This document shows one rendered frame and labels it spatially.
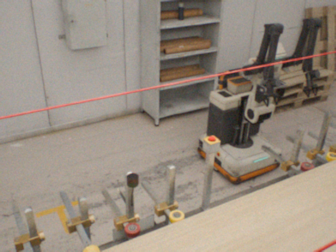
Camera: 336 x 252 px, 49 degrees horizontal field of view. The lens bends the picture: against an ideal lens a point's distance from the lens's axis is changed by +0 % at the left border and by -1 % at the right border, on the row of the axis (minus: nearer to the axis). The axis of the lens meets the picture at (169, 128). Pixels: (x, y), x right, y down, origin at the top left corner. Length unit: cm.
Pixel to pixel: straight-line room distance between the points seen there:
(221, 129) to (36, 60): 212
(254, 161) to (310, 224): 165
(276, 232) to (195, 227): 42
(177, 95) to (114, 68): 105
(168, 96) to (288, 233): 342
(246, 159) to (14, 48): 263
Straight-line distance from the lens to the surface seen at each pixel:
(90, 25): 413
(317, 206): 229
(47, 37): 428
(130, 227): 198
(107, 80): 464
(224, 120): 365
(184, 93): 525
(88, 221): 196
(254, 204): 219
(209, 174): 221
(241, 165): 362
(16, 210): 211
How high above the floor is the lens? 230
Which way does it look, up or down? 30 degrees down
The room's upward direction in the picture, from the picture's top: 2 degrees clockwise
